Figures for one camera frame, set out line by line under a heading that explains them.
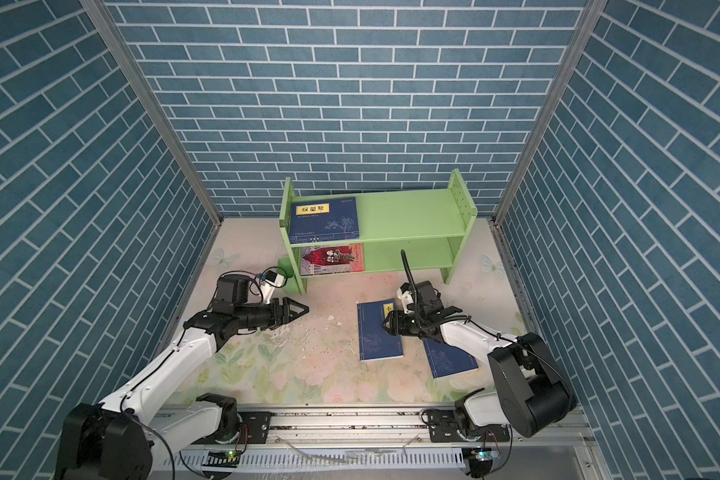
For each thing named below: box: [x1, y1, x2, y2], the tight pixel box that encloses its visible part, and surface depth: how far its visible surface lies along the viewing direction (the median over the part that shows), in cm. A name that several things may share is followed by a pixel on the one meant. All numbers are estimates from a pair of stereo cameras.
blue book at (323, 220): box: [289, 197, 359, 244], surface depth 82 cm
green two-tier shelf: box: [279, 168, 478, 295], surface depth 90 cm
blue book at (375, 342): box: [357, 298, 404, 361], surface depth 91 cm
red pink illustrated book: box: [300, 243, 365, 276], surface depth 93 cm
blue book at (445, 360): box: [423, 338, 479, 379], surface depth 86 cm
